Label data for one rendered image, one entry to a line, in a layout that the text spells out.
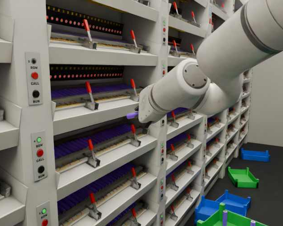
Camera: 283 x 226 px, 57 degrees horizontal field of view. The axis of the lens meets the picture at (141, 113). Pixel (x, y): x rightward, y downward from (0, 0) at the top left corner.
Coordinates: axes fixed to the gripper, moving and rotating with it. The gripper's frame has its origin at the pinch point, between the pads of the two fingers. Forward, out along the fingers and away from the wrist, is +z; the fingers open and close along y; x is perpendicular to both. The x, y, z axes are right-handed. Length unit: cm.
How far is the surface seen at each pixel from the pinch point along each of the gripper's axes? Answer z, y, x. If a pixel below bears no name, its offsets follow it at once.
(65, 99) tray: 4.2, -1.8, -23.1
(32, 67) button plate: -13.5, -2.5, -32.6
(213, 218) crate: 23, 34, 43
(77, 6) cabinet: 12.7, -41.6, -22.7
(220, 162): 134, -5, 134
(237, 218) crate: 19, 33, 53
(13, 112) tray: -10.7, 8.1, -35.2
